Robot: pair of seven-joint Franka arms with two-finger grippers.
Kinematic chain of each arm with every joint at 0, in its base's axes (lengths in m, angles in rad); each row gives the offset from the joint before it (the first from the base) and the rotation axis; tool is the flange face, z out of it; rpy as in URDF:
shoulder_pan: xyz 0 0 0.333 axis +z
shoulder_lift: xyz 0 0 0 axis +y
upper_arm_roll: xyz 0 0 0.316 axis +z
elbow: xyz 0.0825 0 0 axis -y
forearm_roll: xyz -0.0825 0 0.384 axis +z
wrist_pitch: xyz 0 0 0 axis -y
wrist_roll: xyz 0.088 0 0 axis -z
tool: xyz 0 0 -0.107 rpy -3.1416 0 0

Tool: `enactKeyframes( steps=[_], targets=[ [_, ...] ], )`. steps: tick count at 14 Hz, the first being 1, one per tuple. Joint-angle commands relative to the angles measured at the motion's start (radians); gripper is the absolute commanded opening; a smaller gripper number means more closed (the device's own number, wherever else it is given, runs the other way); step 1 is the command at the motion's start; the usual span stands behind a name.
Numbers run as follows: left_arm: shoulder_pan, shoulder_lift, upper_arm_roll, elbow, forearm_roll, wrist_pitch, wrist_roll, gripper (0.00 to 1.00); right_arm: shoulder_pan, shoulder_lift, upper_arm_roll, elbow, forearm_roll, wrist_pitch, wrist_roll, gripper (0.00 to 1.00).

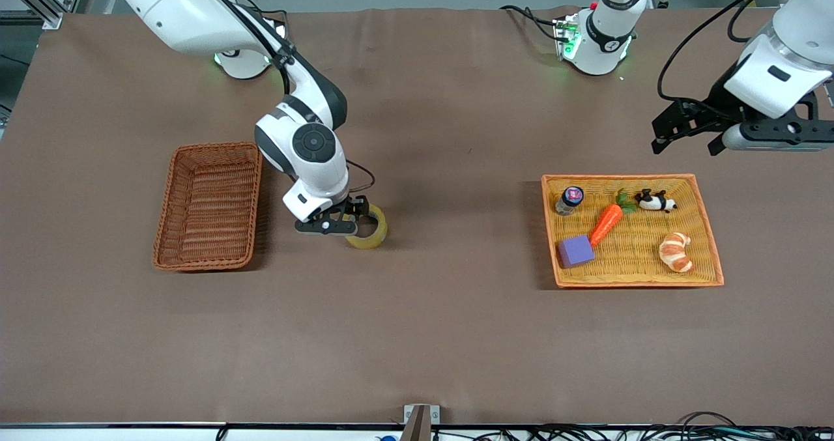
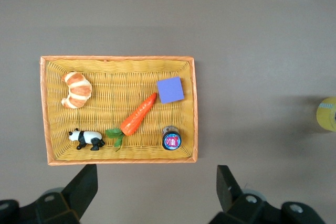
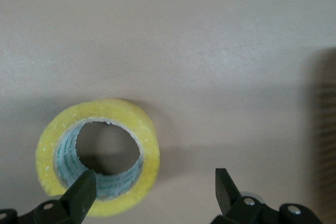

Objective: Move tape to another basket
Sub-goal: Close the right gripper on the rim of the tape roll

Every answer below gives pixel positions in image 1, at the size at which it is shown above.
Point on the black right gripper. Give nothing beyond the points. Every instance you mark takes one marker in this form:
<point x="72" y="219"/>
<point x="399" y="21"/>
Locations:
<point x="357" y="208"/>

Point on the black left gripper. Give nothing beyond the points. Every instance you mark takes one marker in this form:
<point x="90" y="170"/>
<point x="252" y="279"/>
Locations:
<point x="718" y="109"/>

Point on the yellow packing tape roll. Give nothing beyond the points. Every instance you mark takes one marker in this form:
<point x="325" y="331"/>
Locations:
<point x="378" y="236"/>

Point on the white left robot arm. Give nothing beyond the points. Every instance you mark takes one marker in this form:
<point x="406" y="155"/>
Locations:
<point x="603" y="37"/>

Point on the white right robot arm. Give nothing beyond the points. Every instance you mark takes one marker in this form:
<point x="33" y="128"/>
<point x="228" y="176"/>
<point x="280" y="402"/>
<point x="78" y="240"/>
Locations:
<point x="313" y="167"/>

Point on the brown wicker basket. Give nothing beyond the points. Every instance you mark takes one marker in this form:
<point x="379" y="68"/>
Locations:
<point x="208" y="206"/>

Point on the black and white panda toy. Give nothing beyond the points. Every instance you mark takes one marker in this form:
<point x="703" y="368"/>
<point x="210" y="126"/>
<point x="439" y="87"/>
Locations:
<point x="655" y="201"/>

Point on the toy croissant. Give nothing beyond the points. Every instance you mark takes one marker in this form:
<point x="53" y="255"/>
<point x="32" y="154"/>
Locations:
<point x="674" y="252"/>

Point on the orange toy carrot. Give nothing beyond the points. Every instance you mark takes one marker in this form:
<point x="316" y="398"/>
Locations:
<point x="606" y="223"/>

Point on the yellow wicker tray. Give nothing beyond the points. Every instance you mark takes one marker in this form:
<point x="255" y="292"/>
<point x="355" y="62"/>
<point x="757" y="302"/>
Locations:
<point x="635" y="258"/>

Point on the small jar with blue lid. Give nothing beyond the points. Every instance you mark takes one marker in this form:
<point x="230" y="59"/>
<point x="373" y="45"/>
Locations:
<point x="569" y="201"/>

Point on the brown table cloth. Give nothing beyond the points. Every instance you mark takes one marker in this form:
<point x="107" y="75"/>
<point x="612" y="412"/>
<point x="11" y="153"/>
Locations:
<point x="456" y="311"/>

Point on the purple foam cube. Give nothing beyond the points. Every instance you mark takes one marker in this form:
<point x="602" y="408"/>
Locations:
<point x="576" y="252"/>

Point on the metal bracket with post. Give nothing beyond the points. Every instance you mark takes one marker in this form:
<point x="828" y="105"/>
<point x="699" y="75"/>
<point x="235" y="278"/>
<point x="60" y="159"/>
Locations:
<point x="421" y="428"/>

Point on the aluminium frame profile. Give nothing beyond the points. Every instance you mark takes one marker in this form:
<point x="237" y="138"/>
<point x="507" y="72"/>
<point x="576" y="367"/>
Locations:
<point x="49" y="12"/>

